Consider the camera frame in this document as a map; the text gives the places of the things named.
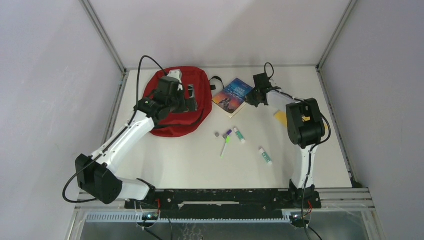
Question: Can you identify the yellow notebook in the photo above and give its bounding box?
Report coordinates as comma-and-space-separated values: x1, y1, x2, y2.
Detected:
274, 110, 311, 129

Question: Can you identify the aluminium frame rail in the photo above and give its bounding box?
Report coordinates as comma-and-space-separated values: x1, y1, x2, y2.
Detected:
79, 0, 127, 75

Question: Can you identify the red student backpack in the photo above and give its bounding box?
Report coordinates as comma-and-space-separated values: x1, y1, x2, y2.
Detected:
134, 66, 216, 138

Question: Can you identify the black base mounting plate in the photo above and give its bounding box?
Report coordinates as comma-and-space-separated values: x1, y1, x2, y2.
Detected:
140, 188, 322, 210

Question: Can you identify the blue Jane Eyre book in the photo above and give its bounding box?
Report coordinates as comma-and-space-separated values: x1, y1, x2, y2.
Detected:
212, 78, 253, 119

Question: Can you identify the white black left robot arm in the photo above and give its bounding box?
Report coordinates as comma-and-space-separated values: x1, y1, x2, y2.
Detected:
74, 73, 197, 209

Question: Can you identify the green capped white pen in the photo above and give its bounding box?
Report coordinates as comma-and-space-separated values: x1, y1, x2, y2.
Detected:
220, 135, 231, 158

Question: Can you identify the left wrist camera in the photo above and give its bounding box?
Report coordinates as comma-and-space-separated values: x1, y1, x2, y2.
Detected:
167, 69, 184, 91

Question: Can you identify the black right camera cable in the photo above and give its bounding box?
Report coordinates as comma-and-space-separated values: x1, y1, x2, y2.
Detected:
263, 62, 275, 80

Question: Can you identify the green white glue stick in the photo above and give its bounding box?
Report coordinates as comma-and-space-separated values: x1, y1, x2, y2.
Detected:
259, 147, 273, 165
233, 127, 246, 144

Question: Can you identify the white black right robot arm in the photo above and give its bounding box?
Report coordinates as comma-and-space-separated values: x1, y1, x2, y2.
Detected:
246, 73, 330, 208

